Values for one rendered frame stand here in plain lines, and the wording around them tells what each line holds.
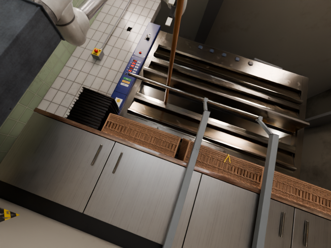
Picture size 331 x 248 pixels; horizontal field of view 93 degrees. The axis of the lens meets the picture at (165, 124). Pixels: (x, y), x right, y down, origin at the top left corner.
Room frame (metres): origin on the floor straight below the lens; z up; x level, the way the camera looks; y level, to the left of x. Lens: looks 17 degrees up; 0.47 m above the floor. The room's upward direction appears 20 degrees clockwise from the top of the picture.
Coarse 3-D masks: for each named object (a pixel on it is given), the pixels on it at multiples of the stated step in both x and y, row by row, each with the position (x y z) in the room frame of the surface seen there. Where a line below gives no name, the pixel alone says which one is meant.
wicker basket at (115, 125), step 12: (108, 120) 1.12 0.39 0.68; (120, 120) 1.12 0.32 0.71; (132, 120) 1.58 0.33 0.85; (108, 132) 1.12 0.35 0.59; (120, 132) 1.11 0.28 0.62; (132, 132) 1.54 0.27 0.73; (144, 132) 1.10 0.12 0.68; (156, 132) 1.10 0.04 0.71; (144, 144) 1.10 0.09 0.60; (156, 144) 1.51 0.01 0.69; (168, 144) 1.52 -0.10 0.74
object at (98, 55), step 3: (96, 48) 1.58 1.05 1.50; (93, 51) 1.58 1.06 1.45; (99, 51) 1.57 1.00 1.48; (102, 51) 1.59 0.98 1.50; (93, 54) 1.58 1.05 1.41; (96, 54) 1.57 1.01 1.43; (99, 54) 1.58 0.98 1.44; (102, 54) 1.62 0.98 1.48; (93, 57) 1.63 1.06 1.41; (96, 57) 1.61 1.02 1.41; (99, 57) 1.60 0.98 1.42
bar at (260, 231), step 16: (144, 80) 1.24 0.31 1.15; (192, 96) 1.22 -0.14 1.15; (208, 112) 0.97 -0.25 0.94; (240, 112) 1.19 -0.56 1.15; (272, 144) 0.95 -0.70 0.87; (192, 160) 0.97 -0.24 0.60; (272, 160) 0.95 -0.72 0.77; (272, 176) 0.95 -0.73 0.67; (176, 208) 0.98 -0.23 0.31; (176, 224) 0.97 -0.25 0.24; (256, 224) 0.98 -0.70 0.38; (256, 240) 0.96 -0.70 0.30
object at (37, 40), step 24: (0, 0) 0.64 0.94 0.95; (24, 0) 0.64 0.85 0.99; (0, 24) 0.64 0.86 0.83; (24, 24) 0.64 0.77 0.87; (48, 24) 0.72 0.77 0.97; (0, 48) 0.64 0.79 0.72; (24, 48) 0.70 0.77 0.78; (48, 48) 0.80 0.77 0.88; (0, 72) 0.68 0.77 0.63; (24, 72) 0.77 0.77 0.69; (0, 96) 0.74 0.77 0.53; (0, 120) 0.81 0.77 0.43; (0, 216) 0.96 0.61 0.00
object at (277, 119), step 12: (144, 72) 1.51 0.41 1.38; (156, 72) 1.46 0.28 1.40; (180, 84) 1.48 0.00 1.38; (192, 84) 1.44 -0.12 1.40; (216, 96) 1.46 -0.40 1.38; (228, 96) 1.41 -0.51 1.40; (240, 108) 1.50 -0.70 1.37; (252, 108) 1.43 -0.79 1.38; (264, 108) 1.39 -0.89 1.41; (264, 120) 1.54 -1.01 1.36; (276, 120) 1.47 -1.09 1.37; (288, 120) 1.41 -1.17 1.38; (300, 120) 1.37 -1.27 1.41
